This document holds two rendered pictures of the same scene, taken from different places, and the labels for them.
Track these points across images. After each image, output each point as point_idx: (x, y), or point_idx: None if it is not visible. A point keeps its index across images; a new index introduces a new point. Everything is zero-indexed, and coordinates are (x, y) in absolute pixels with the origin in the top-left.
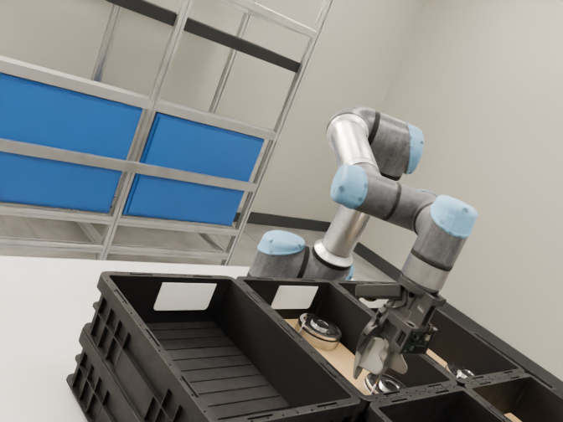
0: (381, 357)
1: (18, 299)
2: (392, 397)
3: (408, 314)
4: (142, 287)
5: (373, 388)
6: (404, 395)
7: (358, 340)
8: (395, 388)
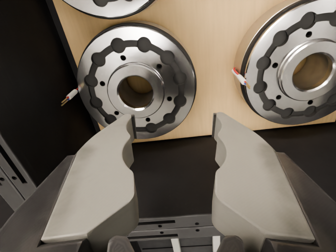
0: (217, 148)
1: None
2: (139, 229)
3: None
4: None
5: (238, 80)
6: (178, 228)
7: (37, 188)
8: (324, 74)
